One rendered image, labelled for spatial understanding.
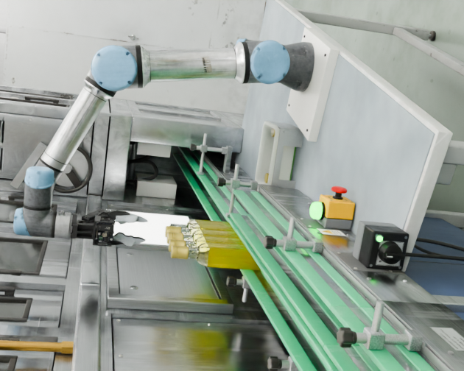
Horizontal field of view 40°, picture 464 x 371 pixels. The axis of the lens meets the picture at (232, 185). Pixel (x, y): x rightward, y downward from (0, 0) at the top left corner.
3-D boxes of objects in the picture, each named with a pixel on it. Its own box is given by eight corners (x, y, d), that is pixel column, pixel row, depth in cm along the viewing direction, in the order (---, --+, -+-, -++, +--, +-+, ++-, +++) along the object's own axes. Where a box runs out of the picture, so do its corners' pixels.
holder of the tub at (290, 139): (277, 201, 223) (255, 199, 222) (289, 123, 218) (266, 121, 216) (290, 214, 207) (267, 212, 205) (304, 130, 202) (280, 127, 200)
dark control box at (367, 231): (387, 258, 138) (351, 255, 137) (395, 223, 137) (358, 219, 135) (405, 271, 131) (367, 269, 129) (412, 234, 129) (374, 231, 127)
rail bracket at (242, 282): (269, 299, 177) (223, 297, 174) (273, 277, 176) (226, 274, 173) (273, 305, 173) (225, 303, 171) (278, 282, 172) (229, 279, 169)
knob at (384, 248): (396, 263, 130) (403, 269, 127) (375, 261, 129) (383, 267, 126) (401, 241, 129) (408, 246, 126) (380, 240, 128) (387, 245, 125)
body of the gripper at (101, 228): (113, 247, 179) (69, 244, 177) (113, 238, 187) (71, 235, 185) (116, 221, 178) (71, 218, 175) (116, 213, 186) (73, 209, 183)
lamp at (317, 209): (317, 217, 162) (306, 216, 161) (320, 199, 161) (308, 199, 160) (323, 221, 157) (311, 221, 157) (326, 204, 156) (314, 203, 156)
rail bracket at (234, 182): (250, 217, 203) (212, 213, 200) (258, 165, 200) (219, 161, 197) (252, 219, 200) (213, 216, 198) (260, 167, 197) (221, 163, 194)
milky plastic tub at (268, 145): (278, 185, 222) (253, 183, 221) (287, 122, 218) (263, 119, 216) (292, 198, 206) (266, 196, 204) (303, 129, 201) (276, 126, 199)
